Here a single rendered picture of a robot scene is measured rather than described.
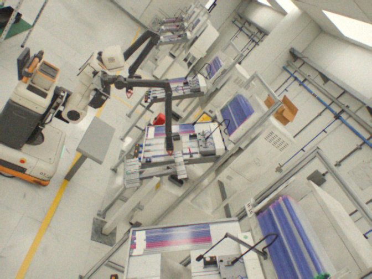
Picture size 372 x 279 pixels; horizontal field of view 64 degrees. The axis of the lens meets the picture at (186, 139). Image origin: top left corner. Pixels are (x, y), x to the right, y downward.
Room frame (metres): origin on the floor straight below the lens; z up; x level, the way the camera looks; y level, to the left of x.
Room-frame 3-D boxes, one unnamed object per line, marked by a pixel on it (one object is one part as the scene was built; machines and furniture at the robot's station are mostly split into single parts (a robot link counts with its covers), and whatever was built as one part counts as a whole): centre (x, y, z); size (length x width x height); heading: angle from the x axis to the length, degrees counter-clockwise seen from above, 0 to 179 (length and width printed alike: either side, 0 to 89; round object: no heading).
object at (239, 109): (2.74, -0.22, 1.52); 0.51 x 0.13 x 0.27; 22
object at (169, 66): (7.19, 1.48, 0.95); 1.36 x 0.82 x 1.90; 112
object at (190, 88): (4.10, 0.40, 0.66); 1.01 x 0.73 x 1.31; 112
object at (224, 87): (4.19, 0.22, 0.95); 1.35 x 0.82 x 1.90; 112
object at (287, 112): (2.95, -0.45, 1.82); 0.68 x 0.30 x 0.20; 22
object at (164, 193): (2.84, -0.31, 0.31); 0.70 x 0.65 x 0.62; 22
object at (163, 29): (8.53, 2.03, 0.95); 1.37 x 0.82 x 1.90; 112
